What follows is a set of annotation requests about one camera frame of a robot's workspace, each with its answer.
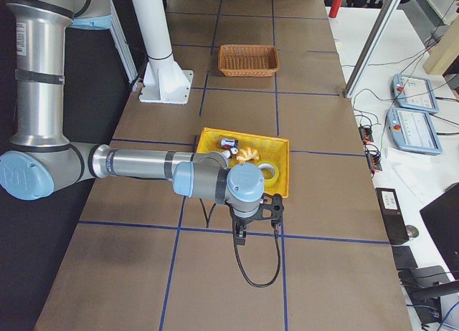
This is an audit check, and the black power brick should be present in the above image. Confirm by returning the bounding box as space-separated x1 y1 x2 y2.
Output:
375 188 409 245

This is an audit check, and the yellow tape roll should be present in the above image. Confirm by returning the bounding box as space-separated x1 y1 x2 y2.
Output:
258 161 280 187

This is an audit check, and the purple block toy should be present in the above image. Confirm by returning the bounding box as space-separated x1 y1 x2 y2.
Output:
220 138 238 149

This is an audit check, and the teach pendant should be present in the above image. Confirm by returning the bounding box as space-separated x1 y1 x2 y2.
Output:
387 107 443 155
392 74 439 114

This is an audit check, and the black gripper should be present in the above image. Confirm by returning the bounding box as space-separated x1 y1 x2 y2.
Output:
229 193 284 246

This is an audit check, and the black monitor corner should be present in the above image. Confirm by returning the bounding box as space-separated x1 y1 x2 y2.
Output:
420 191 458 278

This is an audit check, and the red cylinder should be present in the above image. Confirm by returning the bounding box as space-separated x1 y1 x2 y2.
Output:
328 0 342 19

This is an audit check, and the black looped gripper cable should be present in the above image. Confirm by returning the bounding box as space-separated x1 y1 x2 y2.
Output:
200 198 283 288

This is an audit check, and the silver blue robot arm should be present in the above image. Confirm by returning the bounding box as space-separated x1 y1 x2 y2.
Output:
1 0 284 246

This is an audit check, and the panda figure toy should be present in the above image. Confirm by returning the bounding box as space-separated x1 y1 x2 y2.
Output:
222 148 238 159

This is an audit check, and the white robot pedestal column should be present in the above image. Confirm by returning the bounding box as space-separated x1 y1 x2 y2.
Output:
132 0 194 105

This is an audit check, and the lower teach pendant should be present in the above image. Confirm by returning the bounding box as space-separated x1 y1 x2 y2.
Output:
387 107 443 155

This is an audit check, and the brown wicker basket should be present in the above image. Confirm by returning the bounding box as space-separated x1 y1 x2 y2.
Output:
218 44 280 77

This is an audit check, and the yellow plastic basket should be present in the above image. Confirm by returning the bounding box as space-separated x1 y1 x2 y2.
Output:
197 128 290 198

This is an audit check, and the toy croissant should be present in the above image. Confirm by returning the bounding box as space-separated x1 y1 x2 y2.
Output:
236 147 260 163

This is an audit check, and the black monitor stand base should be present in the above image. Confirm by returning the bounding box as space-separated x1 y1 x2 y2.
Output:
398 266 458 330

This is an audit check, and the aluminium frame post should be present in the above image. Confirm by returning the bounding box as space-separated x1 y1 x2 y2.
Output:
343 0 401 98

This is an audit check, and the upper teach pendant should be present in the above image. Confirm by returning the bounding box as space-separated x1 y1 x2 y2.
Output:
392 74 439 114

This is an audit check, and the black orange connector strip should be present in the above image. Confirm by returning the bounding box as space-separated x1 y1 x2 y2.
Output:
358 125 382 176

